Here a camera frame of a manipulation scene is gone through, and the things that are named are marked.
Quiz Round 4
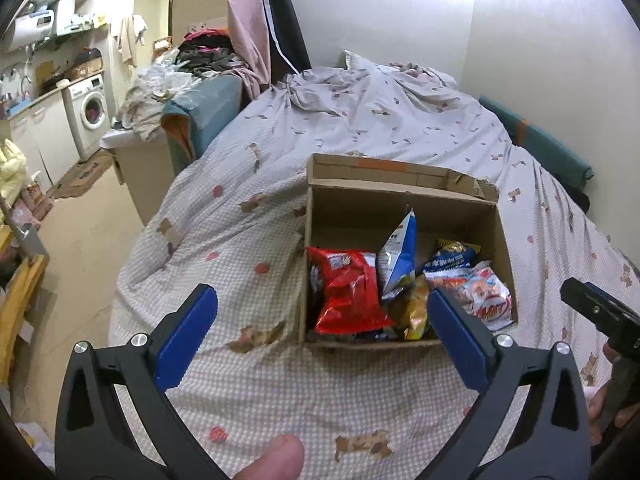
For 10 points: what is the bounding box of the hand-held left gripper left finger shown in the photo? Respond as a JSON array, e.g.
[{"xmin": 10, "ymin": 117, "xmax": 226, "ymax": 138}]
[{"xmin": 54, "ymin": 282, "xmax": 231, "ymax": 480}]

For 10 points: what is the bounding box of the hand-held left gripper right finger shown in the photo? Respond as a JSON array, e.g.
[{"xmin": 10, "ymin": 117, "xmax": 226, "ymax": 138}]
[{"xmin": 427, "ymin": 285, "xmax": 593, "ymax": 480}]

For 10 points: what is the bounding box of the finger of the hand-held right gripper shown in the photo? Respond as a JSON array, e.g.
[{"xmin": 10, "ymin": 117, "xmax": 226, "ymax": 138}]
[
  {"xmin": 560, "ymin": 277, "xmax": 626, "ymax": 333},
  {"xmin": 584, "ymin": 281, "xmax": 640, "ymax": 320}
]

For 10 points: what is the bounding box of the white and red snack packet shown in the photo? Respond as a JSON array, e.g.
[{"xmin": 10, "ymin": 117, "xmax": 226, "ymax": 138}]
[{"xmin": 434, "ymin": 261, "xmax": 516, "ymax": 332}]

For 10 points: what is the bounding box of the golden yellow snack packet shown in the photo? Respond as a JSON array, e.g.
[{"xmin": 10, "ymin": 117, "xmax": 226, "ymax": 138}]
[{"xmin": 392, "ymin": 274, "xmax": 437, "ymax": 342}]

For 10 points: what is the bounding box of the dark blue snack packet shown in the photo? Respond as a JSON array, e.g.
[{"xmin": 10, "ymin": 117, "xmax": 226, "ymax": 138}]
[{"xmin": 424, "ymin": 239, "xmax": 482, "ymax": 277}]

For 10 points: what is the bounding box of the blue packet with green lettering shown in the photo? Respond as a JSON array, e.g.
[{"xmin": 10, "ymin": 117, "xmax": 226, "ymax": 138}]
[{"xmin": 377, "ymin": 206, "xmax": 419, "ymax": 302}]

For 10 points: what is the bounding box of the cardboard box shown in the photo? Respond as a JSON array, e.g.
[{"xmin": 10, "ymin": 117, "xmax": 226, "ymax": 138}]
[{"xmin": 297, "ymin": 152, "xmax": 519, "ymax": 351}]

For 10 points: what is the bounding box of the person's right hand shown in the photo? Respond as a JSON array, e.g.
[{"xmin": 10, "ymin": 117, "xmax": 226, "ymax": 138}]
[{"xmin": 586, "ymin": 342, "xmax": 622, "ymax": 446}]

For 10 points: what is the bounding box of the person's left hand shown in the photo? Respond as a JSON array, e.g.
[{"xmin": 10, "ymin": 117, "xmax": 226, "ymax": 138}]
[{"xmin": 234, "ymin": 434, "xmax": 306, "ymax": 480}]

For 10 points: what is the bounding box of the wooden rack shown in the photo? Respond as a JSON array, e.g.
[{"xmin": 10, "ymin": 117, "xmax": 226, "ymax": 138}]
[{"xmin": 0, "ymin": 225, "xmax": 51, "ymax": 387}]

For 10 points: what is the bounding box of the beige low cabinet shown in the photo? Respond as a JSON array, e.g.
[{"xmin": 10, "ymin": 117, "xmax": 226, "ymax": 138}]
[{"xmin": 100, "ymin": 127, "xmax": 176, "ymax": 227}]

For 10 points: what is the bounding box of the metal pole with clamp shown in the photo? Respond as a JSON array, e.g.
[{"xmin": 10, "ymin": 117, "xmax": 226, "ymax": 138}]
[{"xmin": 0, "ymin": 195, "xmax": 49, "ymax": 267}]

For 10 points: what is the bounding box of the brown floor rug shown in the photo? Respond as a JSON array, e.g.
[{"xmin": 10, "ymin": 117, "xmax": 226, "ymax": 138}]
[{"xmin": 50, "ymin": 150, "xmax": 116, "ymax": 200}]

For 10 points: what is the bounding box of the yellow puffer jacket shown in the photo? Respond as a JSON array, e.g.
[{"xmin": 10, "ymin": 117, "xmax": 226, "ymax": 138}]
[{"xmin": 0, "ymin": 137, "xmax": 29, "ymax": 211}]

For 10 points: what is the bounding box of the pile of light clothes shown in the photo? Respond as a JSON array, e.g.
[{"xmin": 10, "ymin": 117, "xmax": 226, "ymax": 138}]
[{"xmin": 120, "ymin": 60, "xmax": 197, "ymax": 142}]

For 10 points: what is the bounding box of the white kitchen cabinet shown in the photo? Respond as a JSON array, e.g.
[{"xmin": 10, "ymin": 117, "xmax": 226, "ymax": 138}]
[{"xmin": 10, "ymin": 92, "xmax": 81, "ymax": 191}]

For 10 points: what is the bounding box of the white washing machine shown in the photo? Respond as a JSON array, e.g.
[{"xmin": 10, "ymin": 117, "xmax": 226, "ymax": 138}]
[{"xmin": 67, "ymin": 74, "xmax": 112, "ymax": 161}]

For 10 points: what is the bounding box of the pile of dark clothes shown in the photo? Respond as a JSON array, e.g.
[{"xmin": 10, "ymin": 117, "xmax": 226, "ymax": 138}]
[{"xmin": 177, "ymin": 29, "xmax": 249, "ymax": 76}]

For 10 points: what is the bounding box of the white pillow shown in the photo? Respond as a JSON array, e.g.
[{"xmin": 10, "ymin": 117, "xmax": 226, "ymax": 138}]
[{"xmin": 344, "ymin": 50, "xmax": 377, "ymax": 70}]

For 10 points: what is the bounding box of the hanging white towel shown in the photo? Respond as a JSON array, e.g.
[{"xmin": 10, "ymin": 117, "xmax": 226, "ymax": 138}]
[{"xmin": 117, "ymin": 14, "xmax": 149, "ymax": 66}]

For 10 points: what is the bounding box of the pink curtain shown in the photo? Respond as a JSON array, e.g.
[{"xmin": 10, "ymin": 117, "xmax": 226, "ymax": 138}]
[{"xmin": 225, "ymin": 0, "xmax": 274, "ymax": 96}]

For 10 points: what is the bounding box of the dark curtain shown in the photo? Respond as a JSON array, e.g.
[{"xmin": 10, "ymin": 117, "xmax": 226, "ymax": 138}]
[{"xmin": 260, "ymin": 0, "xmax": 314, "ymax": 79}]

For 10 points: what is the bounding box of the white water heater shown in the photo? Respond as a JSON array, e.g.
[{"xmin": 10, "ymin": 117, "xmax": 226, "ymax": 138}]
[{"xmin": 5, "ymin": 0, "xmax": 77, "ymax": 51}]

